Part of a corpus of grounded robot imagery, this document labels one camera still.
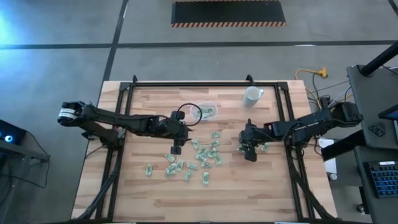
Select dark keyboard desk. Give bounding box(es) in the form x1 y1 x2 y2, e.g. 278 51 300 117
354 145 398 224

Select dark grey desk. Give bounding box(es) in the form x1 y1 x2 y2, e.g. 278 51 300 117
346 64 398 150

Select black hazard-striped floor mat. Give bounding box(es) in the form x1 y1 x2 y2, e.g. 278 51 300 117
170 0 287 28

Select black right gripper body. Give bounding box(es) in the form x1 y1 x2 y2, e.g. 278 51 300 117
238 123 266 150

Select small tilted screen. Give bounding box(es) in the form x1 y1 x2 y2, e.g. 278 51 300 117
378 104 398 122

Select black desk leg bar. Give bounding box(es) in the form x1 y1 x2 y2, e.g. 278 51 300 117
321 129 368 162

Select clear plastic container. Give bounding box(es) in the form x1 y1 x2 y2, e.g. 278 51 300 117
189 102 219 121

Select small black controller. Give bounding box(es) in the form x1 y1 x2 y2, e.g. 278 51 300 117
368 124 386 138

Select patterned white teal paper cup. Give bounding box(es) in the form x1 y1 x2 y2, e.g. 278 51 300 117
243 86 264 108

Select yellow extension cord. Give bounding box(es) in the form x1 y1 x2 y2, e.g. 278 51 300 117
294 67 329 103

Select black left camera cable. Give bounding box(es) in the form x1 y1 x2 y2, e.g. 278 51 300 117
175 103 203 128

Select black keyboard blue keys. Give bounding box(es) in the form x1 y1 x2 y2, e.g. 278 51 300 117
363 161 398 199

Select black round pole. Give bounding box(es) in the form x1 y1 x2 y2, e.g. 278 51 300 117
359 42 398 77

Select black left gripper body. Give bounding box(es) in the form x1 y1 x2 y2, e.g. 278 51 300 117
169 119 192 142

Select black box with blue light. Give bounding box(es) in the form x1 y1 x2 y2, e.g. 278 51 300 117
0 119 27 146

